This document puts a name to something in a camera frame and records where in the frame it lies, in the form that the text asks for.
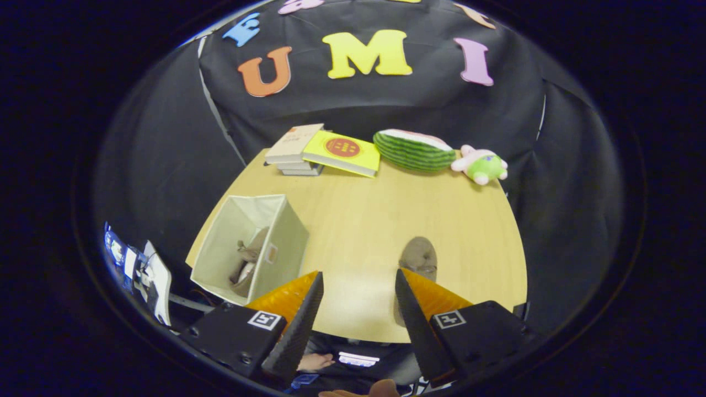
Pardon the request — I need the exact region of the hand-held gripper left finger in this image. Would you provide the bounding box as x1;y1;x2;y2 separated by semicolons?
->
178;270;324;384

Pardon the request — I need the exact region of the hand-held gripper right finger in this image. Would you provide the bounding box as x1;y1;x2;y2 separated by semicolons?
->
394;268;547;388

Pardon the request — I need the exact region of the brown suede shoe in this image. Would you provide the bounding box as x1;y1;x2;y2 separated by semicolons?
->
228;226;271;299
393;237;438;327

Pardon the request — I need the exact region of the pale fabric storage box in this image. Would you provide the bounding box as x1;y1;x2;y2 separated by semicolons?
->
190;194;310;307

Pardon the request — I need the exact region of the white handheld device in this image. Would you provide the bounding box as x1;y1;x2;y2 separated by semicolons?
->
338;352;381;368

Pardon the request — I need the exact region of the grey metal bar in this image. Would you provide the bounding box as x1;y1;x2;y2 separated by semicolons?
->
168;292;217;315

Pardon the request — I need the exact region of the white side table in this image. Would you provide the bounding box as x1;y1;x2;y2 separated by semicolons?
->
141;240;173;326

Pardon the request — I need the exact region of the pink and green plush toy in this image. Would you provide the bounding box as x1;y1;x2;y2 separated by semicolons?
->
451;144;509;186

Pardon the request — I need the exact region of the watermelon slice plush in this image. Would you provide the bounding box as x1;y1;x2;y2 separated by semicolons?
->
373;129;457;173

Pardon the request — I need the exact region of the yellow book with red circle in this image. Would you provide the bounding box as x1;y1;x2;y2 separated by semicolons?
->
302;131;381;178

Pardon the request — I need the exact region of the beige paperback book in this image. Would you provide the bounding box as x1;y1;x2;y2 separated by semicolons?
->
265;124;325;165

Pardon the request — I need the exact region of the blue printed poster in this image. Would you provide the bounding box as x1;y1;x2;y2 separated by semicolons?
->
104;223;145;293

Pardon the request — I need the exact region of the black backdrop cloth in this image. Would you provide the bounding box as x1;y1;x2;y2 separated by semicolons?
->
97;0;624;331

